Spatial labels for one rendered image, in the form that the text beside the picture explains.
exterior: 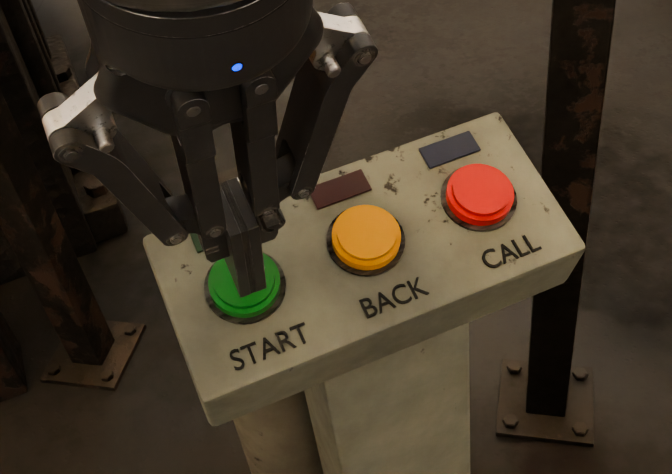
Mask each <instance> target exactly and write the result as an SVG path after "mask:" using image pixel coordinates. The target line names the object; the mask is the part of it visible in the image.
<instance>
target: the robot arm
mask: <svg viewBox="0 0 672 474"><path fill-rule="evenodd" d="M77 1H78V4H79V7H80V10H81V13H82V16H83V19H84V22H85V25H86V28H87V30H88V33H89V36H90V39H91V47H90V50H89V53H88V55H87V58H86V63H85V68H86V73H87V76H88V78H89V79H90V80H88V81H87V82H86V83H85V84H84V85H83V86H82V87H80V88H79V89H78V90H77V91H76V92H75V93H74V94H72V95H71V96H69V95H67V94H64V93H61V92H53V93H49V94H46V95H44V96H43V97H41V98H40V100H39V101H38V103H37V109H38V112H39V115H40V118H41V121H42V124H43V127H44V130H45V133H46V136H47V139H48V142H49V146H50V149H51V152H52V155H53V158H54V159H55V160H56V161H57V162H59V163H61V164H65V165H67V166H69V167H72V168H75V169H78V170H80V171H83V172H86V173H88V174H91V175H94V176H95V177H96V178H97V179H98V180H99V181H100V182H101V183H102V184H103V185H104V186H105V187H106V188H107V189H108V190H109V191H110V192H111V193H112V194H113V195H114V196H115V197H116V198H117V199H118V200H119V201H120V202H121V203H122V204H123V205H124V206H125V207H126V208H127V209H128V210H129V211H130V212H131V213H132V214H133V215H134V216H135V217H136V218H137V219H138V220H139V221H140V222H141V223H142V224H143V225H145V226H146V227H147V228H148V229H149V230H150V231H151V232H152V233H153V234H154V235H155V236H156V237H157V238H158V239H159V240H160V241H161V242H162V243H163V244H164V245H166V246H174V245H177V244H180V243H182V242H183V241H185V240H186V239H187V237H188V234H190V233H196V234H197V236H198V239H199V241H200V244H201V246H202V249H203V251H204V254H205V256H206V259H207V260H208V261H210V262H212V263H213V262H215V261H218V260H221V259H225V262H226V264H227V267H228V269H229V271H230V274H231V276H232V279H233V281H234V284H235V286H236V288H237V291H238V293H239V296H240V297H241V298H242V297H244V296H247V295H250V294H251V293H253V292H256V291H260V290H263V289H265V288H266V287H267V286H266V278H265V269H264V260H263V252H262V243H265V242H268V241H271V240H273V239H275V238H276V236H277V234H278V229H280V228H281V227H283V226H284V224H285V223H286V220H285V218H284V216H283V213H282V211H281V209H280V202H281V201H283V200H284V199H285V198H287V197H289V196H291V197H292V198H293V199H295V200H300V199H303V198H306V197H308V196H309V195H311V194H312V193H313V192H314V190H315V187H316V185H317V182H318V179H319V177H320V174H321V171H322V168H323V166H324V163H325V160H326V158H327V155H328V152H329V150H330V147H331V144H332V142H333V139H334V136H335V133H336V131H337V128H338V125H339V123H340V120H341V117H342V115H343V112H344V109H345V106H346V104H347V101H348V98H349V96H350V93H351V90H352V88H353V87H354V86H355V84H356V83H357V82H358V80H359V79H360V78H361V77H362V75H363V74H364V73H365V71H366V70H367V69H368V68H369V66H370V65H371V64H372V62H373V61H374V60H375V59H376V57H377V55H378V48H377V47H376V45H375V43H374V42H373V40H372V38H371V37H370V35H369V33H368V32H367V30H366V28H365V26H364V25H363V23H362V21H361V20H360V18H359V16H358V15H357V13H356V11H355V10H354V8H353V6H352V5H351V4H349V3H339V4H337V5H335V6H333V7H332V8H331V9H330V10H329V11H328V12H327V13H322V12H317V11H316V10H315V9H314V8H313V0H77ZM295 75H296V76H295ZM294 77H295V79H294V83H293V86H292V90H291V93H290V97H289V100H288V104H287V107H286V111H285V114H284V118H283V121H282V125H281V128H280V132H279V135H278V139H277V142H276V146H275V137H274V135H277V134H278V124H277V110H276V100H277V99H278V98H279V96H280V95H281V94H282V92H283V91H284V90H285V89H286V87H287V86H288V85H289V83H290V82H291V81H292V79H293V78H294ZM112 112H115V113H117V114H119V115H122V116H124V117H127V118H129V119H131V120H134V121H136V122H139V123H141V124H143V125H146V126H148V127H150V128H153V129H155V130H158V131H160V132H162V133H165V134H169V135H171V138H172V142H173V146H174V150H175V154H176V158H177V162H178V166H179V170H180V174H181V178H182V182H181V185H182V187H183V189H184V192H185V195H178V196H173V194H172V192H171V190H170V189H169V188H168V187H167V186H166V185H165V183H164V182H163V181H162V180H161V179H160V178H159V176H158V175H157V174H156V173H155V172H154V171H153V169H152V168H151V167H150V166H149V165H148V164H147V162H146V161H145V160H144V159H143V158H142V157H141V155H140V154H139V153H138V152H137V151H136V150H135V148H134V147H133V146H132V145H131V144H130V143H129V141H128V140H127V139H126V138H125V137H124V136H123V134H122V133H121V132H120V131H119V130H118V129H117V126H116V124H115V121H114V118H113V116H112ZM228 123H230V126H231V133H232V140H233V146H234V153H235V159H236V166H237V172H238V177H235V178H232V179H229V180H227V181H225V182H222V183H219V179H218V173H217V168H216V163H215V157H214V156H215V155H216V148H215V142H214V136H213V130H214V129H216V128H218V127H220V126H222V125H224V124H228ZM238 178H239V179H238ZM239 180H240V181H239ZM240 182H241V183H240ZM241 184H242V186H241Z"/></svg>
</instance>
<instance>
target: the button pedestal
mask: <svg viewBox="0 0 672 474"><path fill-rule="evenodd" d="M466 131H470V133H471V134H472V136H473V137H474V139H475V141H476V142H477V144H478V145H479V147H480V149H481V151H479V152H476V153H473V154H470V155H468V156H465V157H462V158H459V159H457V160H454V161H451V162H448V163H446V164H443V165H440V166H437V167H435V168H432V169H429V167H428V166H427V164H426V162H425V160H424V159H423V157H422V155H421V154H420V152H419V150H418V149H419V148H421V147H424V146H427V145H430V144H432V143H435V142H438V141H441V140H444V139H446V138H449V137H452V136H455V135H458V134H460V133H463V132H466ZM469 164H486V165H489V166H492V167H495V168H496V169H498V170H500V171H501V172H502V173H504V174H505V175H506V176H507V177H508V179H509V180H510V182H511V184H512V186H513V189H514V201H513V204H512V206H511V209H510V211H509V213H508V214H507V216H506V217H505V218H504V219H502V220H501V221H499V222H497V223H495V224H492V225H487V226H477V225H472V224H469V223H466V222H464V221H462V220H461V219H459V218H458V217H457V216H456V215H455V214H454V213H453V212H452V211H451V209H450V208H449V206H448V204H447V200H446V189H447V185H448V182H449V179H450V177H451V176H452V175H453V173H454V172H455V171H456V170H458V169H459V168H461V167H463V166H466V165H469ZM359 169H362V171H363V173H364V175H365V177H366V179H367V181H368V182H369V184H370V186H371V188H372V190H371V191H369V192H366V193H363V194H360V195H358V196H355V197H352V198H349V199H347V200H344V201H341V202H338V203H336V204H333V205H330V206H327V207H325V208H322V209H319V210H317V208H316V206H315V204H314V202H313V200H312V198H311V196H310V195H309V196H308V197H306V198H303V199H300V200H295V199H293V198H292V197H291V196H289V197H287V198H285V199H284V200H283V201H281V202H280V209H281V211H282V213H283V216H284V218H285V220H286V223H285V224H284V226H283V227H281V228H280V229H278V234H277V236H276V238H275V239H273V240H271V241H268V242H265V243H262V252H263V253H264V254H266V255H267V256H269V257H270V258H271V259H272V260H273V261H274V263H275V264H276V266H277V268H278V271H279V274H280V292H279V295H278V298H277V299H276V301H275V303H274V304H273V305H272V306H271V307H270V308H269V309H268V310H267V311H265V312H264V313H262V314H260V315H257V316H254V317H250V318H237V317H233V316H230V315H227V314H225V313H224V312H222V311H221V310H220V309H219V308H218V307H217V306H216V305H215V304H214V302H213V300H212V298H211V295H210V292H209V287H208V278H209V274H210V271H211V269H212V267H213V265H214V264H215V263H216V262H217V261H215V262H213V263H212V262H210V261H208V260H207V259H206V256H205V254H204V252H201V253H197V251H196V249H195V246H194V244H193V241H192V239H191V236H190V234H188V237H187V239H186V240H185V241H183V242H182V243H180V244H177V245H174V246H166V245H164V244H163V243H162V242H161V241H160V240H159V239H158V238H157V237H156V236H155V235H154V234H153V233H152V234H149V235H147V236H145V237H144V238H143V246H144V249H145V251H146V254H147V257H148V260H149V262H150V265H151V268H152V271H153V273H154V276H155V279H156V282H157V284H158V287H159V290H160V292H161V295H162V298H163V301H164V303H165V306H166V309H167V312H168V314H169V317H170V320H171V323H172V325H173V328H174V331H175V334H176V336H177V339H178V342H179V345H180V347H181V350H182V353H183V356H184V358H185V361H186V364H187V366H188V369H189V372H190V375H191V377H192V380H193V383H194V386H195V388H196V391H197V394H198V397H199V399H200V402H201V405H202V407H203V410H204V412H205V415H206V417H207V420H208V422H209V423H210V425H211V426H219V425H222V424H224V423H226V422H229V421H231V420H234V419H236V418H238V417H241V416H243V415H246V414H248V413H251V412H253V411H255V410H258V409H260V408H263V407H265V406H268V405H270V404H272V403H275V402H277V401H280V400H282V399H284V398H287V397H289V396H292V395H294V394H297V393H299V392H301V391H304V392H305V397H306V401H307V405H308V410H309V414H310V418H311V422H312V427H313V431H314V435H315V440H316V444H317V448H318V452H319V457H320V461H321V465H322V470H323V474H470V384H469V322H471V321H473V320H476V319H478V318H480V317H483V316H485V315H488V314H490V313H493V312H495V311H497V310H500V309H502V308H505V307H507V306H509V305H512V304H514V303H517V302H519V301H522V300H524V299H526V298H529V297H531V296H534V295H536V294H539V293H541V292H543V291H546V290H548V289H551V288H553V287H555V286H558V285H560V284H563V283H564V282H565V281H566V280H567V279H568V277H569V275H570V274H571V272H572V271H573V269H574V267H575V266H576V264H577V263H578V261H579V259H580V258H581V256H582V255H583V253H584V251H585V250H586V247H585V243H584V242H583V240H582V239H581V237H580V236H579V234H578V233H577V231H576V230H575V228H574V227H573V225H572V223H571V222H570V220H569V219H568V217H567V216H566V214H565V213H564V211H563V210H562V208H561V207H560V205H559V204H558V202H557V201H556V199H555V197H554V196H553V194H552V193H551V191H550V190H549V188H548V187H547V185H546V184H545V182H544V181H543V179H542V178H541V176H540V175H539V173H538V172H537V170H536V168H535V167H534V165H533V164H532V162H531V161H530V159H529V158H528V156H527V155H526V153H525V152H524V150H523V149H522V147H521V146H520V144H519V142H518V141H517V139H516V138H515V136H514V135H513V133H512V132H511V130H510V129H509V127H508V126H507V124H506V123H505V121H504V120H503V118H502V116H501V115H500V114H499V113H498V112H494V113H491V114H488V115H486V116H483V117H480V118H477V119H474V120H471V121H469V122H466V123H463V124H460V125H457V126H455V127H452V128H449V129H446V130H443V131H440V132H438V133H435V134H432V135H429V136H426V137H423V138H421V139H418V140H415V141H412V142H409V143H406V144H404V145H401V146H398V147H395V148H392V149H389V150H387V151H384V152H381V153H378V154H375V155H373V156H370V157H367V158H364V159H361V160H358V161H356V162H353V163H350V164H347V165H344V166H341V167H339V168H336V169H333V170H330V171H327V172H324V173H322V174H320V177H319V179H318V182H317V184H320V183H323V182H326V181H329V180H331V179H334V178H337V177H340V176H343V175H345V174H348V173H351V172H354V171H357V170H359ZM358 205H373V206H377V207H380V208H382V209H384V210H386V211H387V212H389V213H390V214H391V215H392V216H393V217H394V218H395V220H396V221H397V223H398V225H399V227H400V231H401V242H400V247H399V250H398V252H397V254H396V256H395V257H394V259H393V260H392V261H391V262H390V263H388V264H387V265H385V266H383V267H381V268H379V269H375V270H359V269H355V268H352V267H350V266H348V265H347V264H345V263H344V262H342V261H341V260H340V259H339V257H338V256H337V255H336V253H335V251H334V249H333V246H332V228H333V225H334V223H335V221H336V219H337V218H338V217H339V215H340V214H342V213H343V212H344V211H345V210H347V209H349V208H351V207H354V206H358Z"/></svg>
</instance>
